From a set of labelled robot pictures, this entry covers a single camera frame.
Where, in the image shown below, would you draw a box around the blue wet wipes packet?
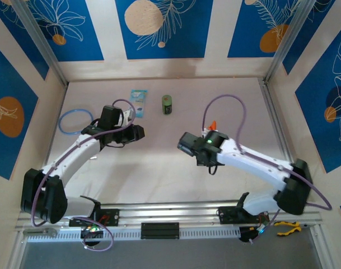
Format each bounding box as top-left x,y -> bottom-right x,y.
125,89 -> 148,118

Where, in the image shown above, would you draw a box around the green cylindrical can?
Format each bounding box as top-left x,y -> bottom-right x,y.
161,94 -> 173,115

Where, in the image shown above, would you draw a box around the blue stethoscope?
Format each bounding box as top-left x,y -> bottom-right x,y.
58,109 -> 95,137

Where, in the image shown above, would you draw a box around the black controller board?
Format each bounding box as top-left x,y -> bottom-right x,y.
80,225 -> 105,247
239,225 -> 270,244

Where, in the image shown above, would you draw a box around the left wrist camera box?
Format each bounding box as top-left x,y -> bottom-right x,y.
120,108 -> 135,123

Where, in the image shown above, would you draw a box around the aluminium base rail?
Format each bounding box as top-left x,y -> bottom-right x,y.
15,200 -> 324,232

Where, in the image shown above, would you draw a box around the aluminium table side rail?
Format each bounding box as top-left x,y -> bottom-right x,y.
258,77 -> 306,202

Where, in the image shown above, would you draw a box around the grey slotted cable duct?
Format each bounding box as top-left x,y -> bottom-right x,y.
26,227 -> 241,243

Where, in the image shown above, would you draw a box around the black block on rail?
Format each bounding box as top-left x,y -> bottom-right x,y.
141,222 -> 180,240

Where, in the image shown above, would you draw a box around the yellow handled pliers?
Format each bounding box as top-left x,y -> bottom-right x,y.
273,220 -> 314,236

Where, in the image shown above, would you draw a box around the aluminium frame post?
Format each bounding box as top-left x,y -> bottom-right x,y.
264,0 -> 314,85
12,0 -> 69,86

